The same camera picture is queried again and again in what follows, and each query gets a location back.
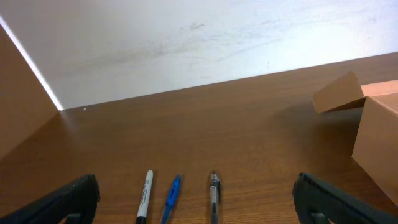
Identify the blue ballpoint pen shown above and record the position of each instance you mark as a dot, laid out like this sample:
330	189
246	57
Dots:
171	199

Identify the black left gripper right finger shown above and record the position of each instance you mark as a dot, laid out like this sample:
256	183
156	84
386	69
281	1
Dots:
317	201

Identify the clear black ballpoint pen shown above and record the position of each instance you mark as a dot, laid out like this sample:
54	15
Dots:
215	195

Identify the black white marker pen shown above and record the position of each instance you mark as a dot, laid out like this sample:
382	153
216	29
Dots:
144	202

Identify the brown cardboard box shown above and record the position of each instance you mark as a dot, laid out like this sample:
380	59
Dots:
375	148

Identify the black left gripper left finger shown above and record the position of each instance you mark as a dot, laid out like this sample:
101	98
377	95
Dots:
75	202

